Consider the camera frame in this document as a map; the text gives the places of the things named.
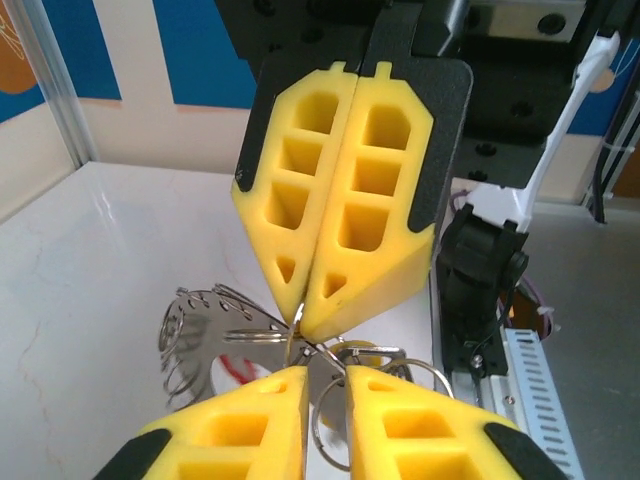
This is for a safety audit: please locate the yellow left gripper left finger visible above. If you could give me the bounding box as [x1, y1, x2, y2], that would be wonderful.
[102, 363, 310, 480]

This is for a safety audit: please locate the black cable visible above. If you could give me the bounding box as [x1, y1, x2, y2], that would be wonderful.
[589, 92, 629, 226]

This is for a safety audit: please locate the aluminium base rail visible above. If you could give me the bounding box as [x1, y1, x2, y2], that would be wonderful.
[430, 259, 507, 480]

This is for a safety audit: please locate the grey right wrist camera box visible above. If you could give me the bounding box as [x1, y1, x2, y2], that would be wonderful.
[449, 0, 589, 41]

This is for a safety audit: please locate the aluminium frame post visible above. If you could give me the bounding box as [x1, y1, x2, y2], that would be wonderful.
[13, 0, 102, 167]

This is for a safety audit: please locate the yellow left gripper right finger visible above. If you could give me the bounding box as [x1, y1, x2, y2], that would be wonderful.
[343, 363, 572, 480]

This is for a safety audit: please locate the slotted white cable duct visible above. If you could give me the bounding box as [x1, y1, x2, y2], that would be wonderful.
[499, 326, 586, 480]

